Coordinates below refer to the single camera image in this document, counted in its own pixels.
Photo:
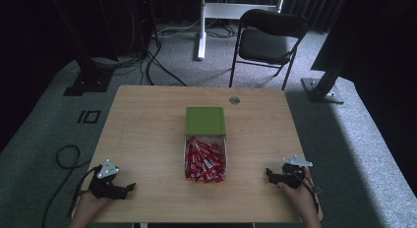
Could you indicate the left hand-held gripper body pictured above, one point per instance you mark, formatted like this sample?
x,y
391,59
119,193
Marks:
x,y
104,185

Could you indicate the person's left hand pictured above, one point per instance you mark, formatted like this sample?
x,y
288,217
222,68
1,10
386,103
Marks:
x,y
90,204

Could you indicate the person's right hand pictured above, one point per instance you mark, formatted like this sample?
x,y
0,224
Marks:
x,y
299,198

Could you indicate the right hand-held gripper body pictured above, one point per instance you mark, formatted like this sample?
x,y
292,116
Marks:
x,y
291,175

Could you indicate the pile of red packets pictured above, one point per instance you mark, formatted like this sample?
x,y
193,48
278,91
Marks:
x,y
205,160

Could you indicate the white desk frame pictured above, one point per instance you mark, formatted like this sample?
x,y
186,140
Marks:
x,y
209,10

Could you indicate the green box lid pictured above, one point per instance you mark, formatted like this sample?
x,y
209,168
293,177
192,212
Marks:
x,y
205,120

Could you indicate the round grey table grommet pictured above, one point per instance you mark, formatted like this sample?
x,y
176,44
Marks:
x,y
234,100

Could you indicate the black folding chair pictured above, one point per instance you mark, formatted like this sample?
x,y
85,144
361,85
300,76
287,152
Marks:
x,y
262,41

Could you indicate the black metal stand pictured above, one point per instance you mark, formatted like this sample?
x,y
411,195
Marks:
x,y
90,74
323,87

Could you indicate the white drawer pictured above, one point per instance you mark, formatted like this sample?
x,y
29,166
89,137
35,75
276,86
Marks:
x,y
185,156

